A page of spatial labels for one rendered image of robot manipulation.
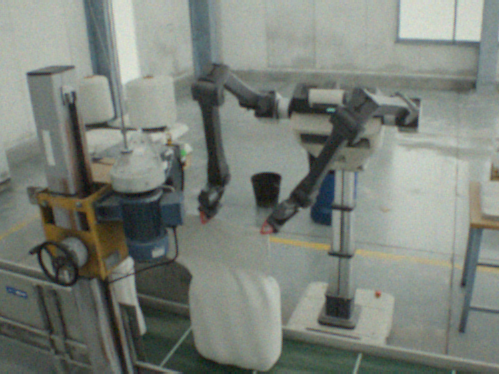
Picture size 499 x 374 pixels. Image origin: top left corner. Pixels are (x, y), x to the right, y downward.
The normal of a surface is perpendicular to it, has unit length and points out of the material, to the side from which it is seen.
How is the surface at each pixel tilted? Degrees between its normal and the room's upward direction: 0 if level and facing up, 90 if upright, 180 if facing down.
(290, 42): 90
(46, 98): 90
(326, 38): 90
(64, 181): 90
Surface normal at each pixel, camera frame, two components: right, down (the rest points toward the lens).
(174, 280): -0.37, 0.37
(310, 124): -0.27, -0.47
